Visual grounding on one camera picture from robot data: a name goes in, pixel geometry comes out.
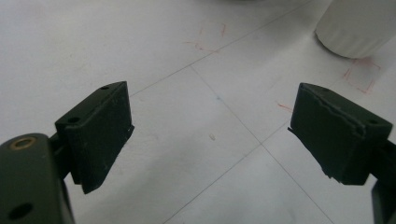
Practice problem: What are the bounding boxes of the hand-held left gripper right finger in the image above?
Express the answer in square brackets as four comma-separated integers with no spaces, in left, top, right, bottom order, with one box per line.
[288,82,396,186]

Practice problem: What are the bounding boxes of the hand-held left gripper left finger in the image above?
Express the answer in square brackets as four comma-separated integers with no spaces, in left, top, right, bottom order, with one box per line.
[48,81,135,194]

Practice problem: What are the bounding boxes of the white cup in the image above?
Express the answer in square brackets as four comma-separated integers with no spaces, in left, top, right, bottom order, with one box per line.
[314,0,396,60]

